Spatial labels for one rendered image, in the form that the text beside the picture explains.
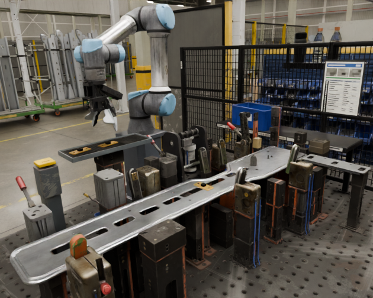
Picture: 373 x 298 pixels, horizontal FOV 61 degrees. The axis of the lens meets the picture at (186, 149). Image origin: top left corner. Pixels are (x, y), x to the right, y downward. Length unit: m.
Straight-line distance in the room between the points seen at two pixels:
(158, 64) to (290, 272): 1.10
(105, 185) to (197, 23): 3.05
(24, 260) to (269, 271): 0.87
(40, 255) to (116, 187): 0.34
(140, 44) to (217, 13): 5.56
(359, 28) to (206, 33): 4.84
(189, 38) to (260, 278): 3.19
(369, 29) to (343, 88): 6.12
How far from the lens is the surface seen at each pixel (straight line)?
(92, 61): 1.28
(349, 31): 8.17
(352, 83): 1.98
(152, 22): 1.62
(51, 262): 0.98
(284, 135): 1.95
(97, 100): 1.28
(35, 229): 1.11
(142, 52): 9.14
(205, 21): 3.89
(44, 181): 1.26
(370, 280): 1.44
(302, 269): 1.40
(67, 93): 9.37
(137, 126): 1.71
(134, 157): 1.74
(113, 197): 1.18
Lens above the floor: 1.54
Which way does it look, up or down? 18 degrees down
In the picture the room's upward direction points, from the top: 2 degrees counter-clockwise
